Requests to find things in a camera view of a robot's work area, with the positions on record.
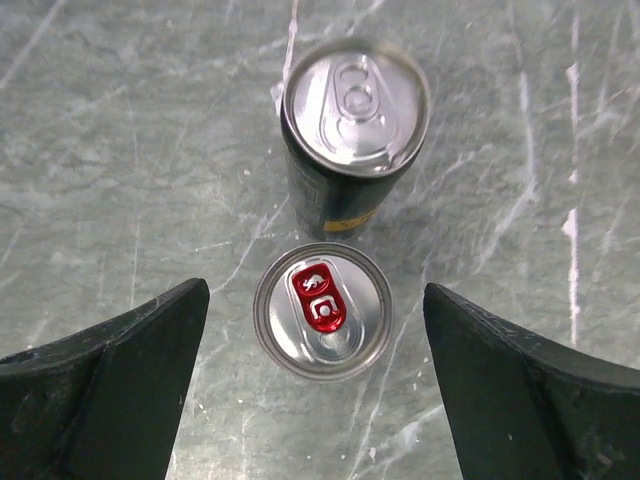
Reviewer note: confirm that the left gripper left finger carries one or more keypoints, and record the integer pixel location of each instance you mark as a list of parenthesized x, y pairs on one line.
[(105, 402)]

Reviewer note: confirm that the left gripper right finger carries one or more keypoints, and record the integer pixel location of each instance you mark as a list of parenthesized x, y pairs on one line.
[(521, 406)]

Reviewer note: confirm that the red tab energy can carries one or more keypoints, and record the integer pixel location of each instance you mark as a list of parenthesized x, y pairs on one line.
[(324, 311)]

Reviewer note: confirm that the black beverage can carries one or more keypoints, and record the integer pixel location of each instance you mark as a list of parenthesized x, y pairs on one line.
[(354, 116)]

